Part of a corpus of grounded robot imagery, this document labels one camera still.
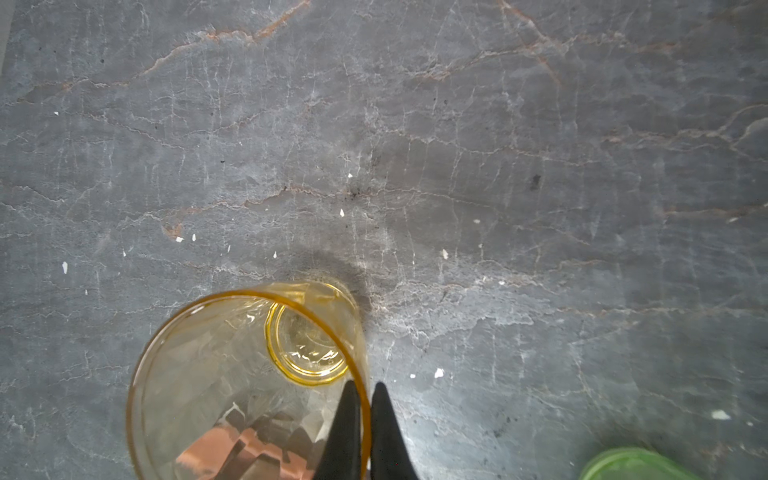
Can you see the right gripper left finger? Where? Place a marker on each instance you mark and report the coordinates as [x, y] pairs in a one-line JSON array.
[[341, 459]]

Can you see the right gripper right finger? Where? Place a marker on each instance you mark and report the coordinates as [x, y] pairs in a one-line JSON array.
[[389, 456]]

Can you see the short yellow glass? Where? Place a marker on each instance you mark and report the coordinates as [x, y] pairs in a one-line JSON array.
[[245, 384]]

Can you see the short green glass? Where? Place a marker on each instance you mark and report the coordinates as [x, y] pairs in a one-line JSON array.
[[634, 464]]

